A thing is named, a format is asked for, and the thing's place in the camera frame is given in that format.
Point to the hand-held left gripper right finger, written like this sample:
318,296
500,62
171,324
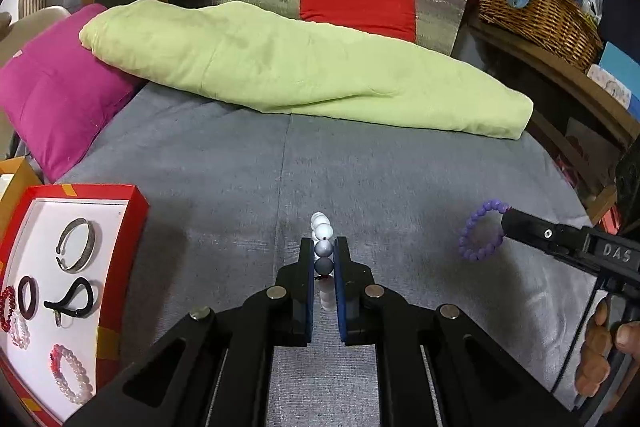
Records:
341,267

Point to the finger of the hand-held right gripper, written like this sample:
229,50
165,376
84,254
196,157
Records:
540,232

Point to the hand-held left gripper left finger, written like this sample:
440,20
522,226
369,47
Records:
309,267

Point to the red jewelry box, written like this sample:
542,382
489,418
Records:
125,207

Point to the silver metal bangle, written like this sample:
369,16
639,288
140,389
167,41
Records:
90,247

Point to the person's right hand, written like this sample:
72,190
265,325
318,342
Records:
592,357

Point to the grey bed cover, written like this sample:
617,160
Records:
400,167

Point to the white patterned box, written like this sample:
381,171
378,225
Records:
607,84

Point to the wooden shelf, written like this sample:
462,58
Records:
550,67

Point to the blue flat box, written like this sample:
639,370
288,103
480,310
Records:
620,67

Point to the wicker basket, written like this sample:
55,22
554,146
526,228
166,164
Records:
540,17

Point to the green folded blanket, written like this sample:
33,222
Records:
250,57

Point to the red cushion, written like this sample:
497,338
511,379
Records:
357,9

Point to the dark maroon bangle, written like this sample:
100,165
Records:
35,296

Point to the orange cardboard box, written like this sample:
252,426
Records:
25,177

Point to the magenta cushion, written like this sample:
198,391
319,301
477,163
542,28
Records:
60,92

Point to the beige sofa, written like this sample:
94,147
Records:
40,14

